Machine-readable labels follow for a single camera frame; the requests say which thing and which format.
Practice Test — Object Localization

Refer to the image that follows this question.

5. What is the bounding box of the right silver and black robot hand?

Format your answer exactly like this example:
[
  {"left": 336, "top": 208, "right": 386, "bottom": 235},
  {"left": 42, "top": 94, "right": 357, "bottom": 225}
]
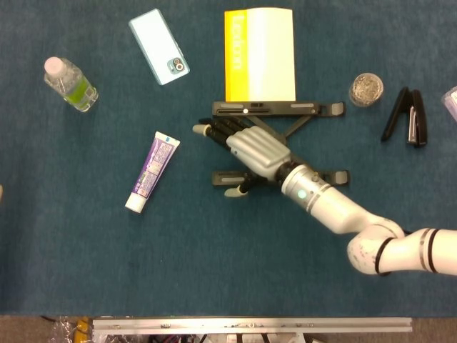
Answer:
[{"left": 191, "top": 117, "right": 297, "bottom": 199}]

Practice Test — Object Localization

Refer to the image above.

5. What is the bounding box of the black folding laptop stand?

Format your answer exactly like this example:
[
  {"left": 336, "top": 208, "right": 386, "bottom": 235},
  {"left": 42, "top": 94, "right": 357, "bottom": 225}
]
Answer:
[{"left": 210, "top": 101, "right": 351, "bottom": 189}]

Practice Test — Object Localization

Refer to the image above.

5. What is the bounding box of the teal felt table cloth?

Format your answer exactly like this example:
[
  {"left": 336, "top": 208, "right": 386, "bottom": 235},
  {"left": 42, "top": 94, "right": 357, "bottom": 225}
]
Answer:
[{"left": 0, "top": 0, "right": 457, "bottom": 317}]

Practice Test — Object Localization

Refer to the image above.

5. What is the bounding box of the yellow and white booklet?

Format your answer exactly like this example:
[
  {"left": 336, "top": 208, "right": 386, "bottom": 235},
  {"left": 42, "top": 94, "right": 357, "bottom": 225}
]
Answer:
[{"left": 224, "top": 7, "right": 297, "bottom": 103}]

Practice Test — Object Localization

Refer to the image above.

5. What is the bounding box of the purple and white toothpaste tube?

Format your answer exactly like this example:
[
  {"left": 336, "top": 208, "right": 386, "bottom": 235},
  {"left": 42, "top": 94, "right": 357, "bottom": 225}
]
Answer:
[{"left": 124, "top": 131, "right": 181, "bottom": 214}]

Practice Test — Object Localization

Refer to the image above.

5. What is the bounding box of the clear jar of paper clips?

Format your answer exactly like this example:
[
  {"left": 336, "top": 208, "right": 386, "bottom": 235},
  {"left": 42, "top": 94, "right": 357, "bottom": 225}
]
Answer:
[{"left": 348, "top": 72, "right": 385, "bottom": 107}]

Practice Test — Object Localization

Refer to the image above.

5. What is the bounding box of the clear bottle with green label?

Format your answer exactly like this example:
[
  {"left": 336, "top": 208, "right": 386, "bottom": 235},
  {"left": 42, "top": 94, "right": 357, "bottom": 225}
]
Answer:
[{"left": 43, "top": 56, "right": 100, "bottom": 113}]

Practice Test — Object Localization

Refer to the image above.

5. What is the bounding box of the light blue smartphone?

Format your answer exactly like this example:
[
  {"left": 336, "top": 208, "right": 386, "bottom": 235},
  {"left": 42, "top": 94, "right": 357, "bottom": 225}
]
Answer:
[{"left": 128, "top": 8, "right": 191, "bottom": 86}]

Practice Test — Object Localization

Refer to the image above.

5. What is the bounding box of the crumpled clear plastic bag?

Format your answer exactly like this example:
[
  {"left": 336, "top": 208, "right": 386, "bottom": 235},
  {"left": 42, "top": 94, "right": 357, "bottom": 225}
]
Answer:
[{"left": 48, "top": 317, "right": 81, "bottom": 343}]

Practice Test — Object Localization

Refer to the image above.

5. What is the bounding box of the yellow plastic object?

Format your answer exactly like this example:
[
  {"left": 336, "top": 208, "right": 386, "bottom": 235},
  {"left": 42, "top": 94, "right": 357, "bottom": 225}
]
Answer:
[{"left": 76, "top": 317, "right": 90, "bottom": 343}]

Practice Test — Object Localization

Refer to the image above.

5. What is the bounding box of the black stapler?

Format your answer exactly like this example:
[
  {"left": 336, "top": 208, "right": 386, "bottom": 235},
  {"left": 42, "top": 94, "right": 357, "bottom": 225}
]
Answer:
[{"left": 380, "top": 86, "right": 428, "bottom": 147}]

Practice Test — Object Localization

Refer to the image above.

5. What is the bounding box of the aluminium profile rail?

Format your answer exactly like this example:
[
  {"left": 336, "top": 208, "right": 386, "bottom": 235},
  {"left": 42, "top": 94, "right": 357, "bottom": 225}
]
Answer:
[{"left": 91, "top": 317, "right": 413, "bottom": 336}]

